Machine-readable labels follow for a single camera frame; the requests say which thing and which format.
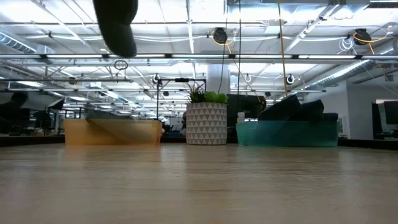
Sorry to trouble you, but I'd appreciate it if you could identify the orange translucent plastic bin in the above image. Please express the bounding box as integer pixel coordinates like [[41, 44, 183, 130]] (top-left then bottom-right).
[[63, 119, 163, 146]]

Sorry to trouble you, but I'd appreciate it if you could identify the yellow hanging cable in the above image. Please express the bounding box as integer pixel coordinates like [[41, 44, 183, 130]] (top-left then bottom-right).
[[276, 0, 290, 98]]

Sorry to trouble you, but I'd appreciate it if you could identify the green translucent plastic bin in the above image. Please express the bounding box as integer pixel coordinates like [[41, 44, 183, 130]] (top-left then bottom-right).
[[235, 120, 340, 147]]

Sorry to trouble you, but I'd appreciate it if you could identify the black computer monitor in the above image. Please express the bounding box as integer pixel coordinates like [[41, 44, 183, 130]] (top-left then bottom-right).
[[226, 93, 267, 126], [382, 101, 398, 126], [371, 102, 384, 134]]

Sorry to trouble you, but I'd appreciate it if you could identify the black hanging cable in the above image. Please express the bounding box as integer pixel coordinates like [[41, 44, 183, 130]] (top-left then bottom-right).
[[237, 0, 242, 114]]

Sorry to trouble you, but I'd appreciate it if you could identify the silver ventilation duct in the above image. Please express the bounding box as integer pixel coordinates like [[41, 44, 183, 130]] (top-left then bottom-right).
[[303, 40, 398, 91], [0, 30, 57, 56]]

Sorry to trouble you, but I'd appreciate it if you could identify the grey cap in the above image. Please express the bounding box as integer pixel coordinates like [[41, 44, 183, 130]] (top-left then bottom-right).
[[92, 0, 140, 59], [84, 108, 135, 121]]

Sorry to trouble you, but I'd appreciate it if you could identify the spiky artificial air plant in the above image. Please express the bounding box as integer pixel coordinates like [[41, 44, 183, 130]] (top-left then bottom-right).
[[186, 83, 206, 104]]

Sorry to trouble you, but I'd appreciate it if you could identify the green artificial succulent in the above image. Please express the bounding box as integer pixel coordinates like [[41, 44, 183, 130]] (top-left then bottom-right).
[[203, 91, 229, 105]]

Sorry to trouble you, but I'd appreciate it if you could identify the hanging black cable ring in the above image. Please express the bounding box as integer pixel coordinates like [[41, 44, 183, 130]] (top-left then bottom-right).
[[113, 59, 129, 71]]

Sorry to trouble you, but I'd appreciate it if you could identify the white triangle-pattern plant pot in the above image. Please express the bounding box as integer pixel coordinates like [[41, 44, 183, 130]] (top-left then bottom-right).
[[185, 102, 228, 146]]

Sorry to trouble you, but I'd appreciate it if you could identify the black ceiling cable reel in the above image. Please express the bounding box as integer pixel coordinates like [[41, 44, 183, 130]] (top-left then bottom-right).
[[212, 27, 229, 45], [354, 27, 373, 46]]

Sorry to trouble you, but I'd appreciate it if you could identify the long ceiling light bar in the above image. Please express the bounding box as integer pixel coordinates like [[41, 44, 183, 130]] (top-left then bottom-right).
[[0, 53, 398, 60]]

